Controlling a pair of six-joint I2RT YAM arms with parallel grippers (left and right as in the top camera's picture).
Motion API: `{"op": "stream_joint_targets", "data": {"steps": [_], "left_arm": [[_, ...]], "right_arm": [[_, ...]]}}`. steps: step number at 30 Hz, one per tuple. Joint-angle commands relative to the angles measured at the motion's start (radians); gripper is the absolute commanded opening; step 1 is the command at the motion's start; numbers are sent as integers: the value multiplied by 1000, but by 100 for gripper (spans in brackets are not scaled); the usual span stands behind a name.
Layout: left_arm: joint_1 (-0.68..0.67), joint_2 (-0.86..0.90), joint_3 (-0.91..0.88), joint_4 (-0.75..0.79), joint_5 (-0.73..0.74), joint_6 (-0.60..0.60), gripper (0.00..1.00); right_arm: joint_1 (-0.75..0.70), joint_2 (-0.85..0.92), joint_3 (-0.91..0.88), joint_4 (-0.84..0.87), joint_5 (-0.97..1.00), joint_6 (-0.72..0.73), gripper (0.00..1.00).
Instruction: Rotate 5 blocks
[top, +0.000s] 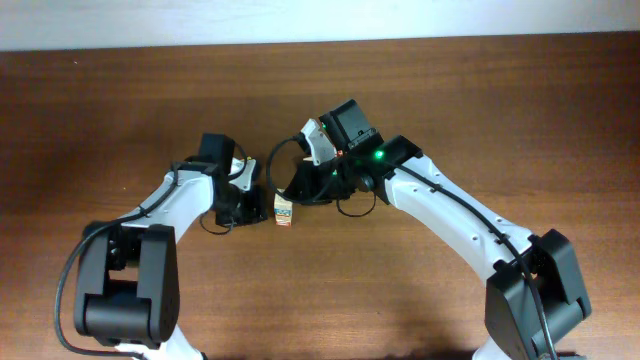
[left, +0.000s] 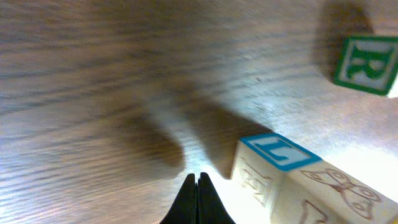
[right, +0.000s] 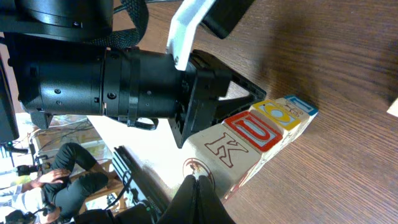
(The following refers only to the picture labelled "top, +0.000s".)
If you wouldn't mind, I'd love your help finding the blue letter H block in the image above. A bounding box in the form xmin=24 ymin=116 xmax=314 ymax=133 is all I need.
xmin=274 ymin=194 xmax=293 ymax=227

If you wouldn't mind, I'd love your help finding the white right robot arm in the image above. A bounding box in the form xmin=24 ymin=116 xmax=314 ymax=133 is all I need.
xmin=280 ymin=99 xmax=592 ymax=359

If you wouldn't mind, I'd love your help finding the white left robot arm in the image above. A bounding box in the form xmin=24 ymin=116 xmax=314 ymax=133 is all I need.
xmin=66 ymin=133 xmax=267 ymax=359

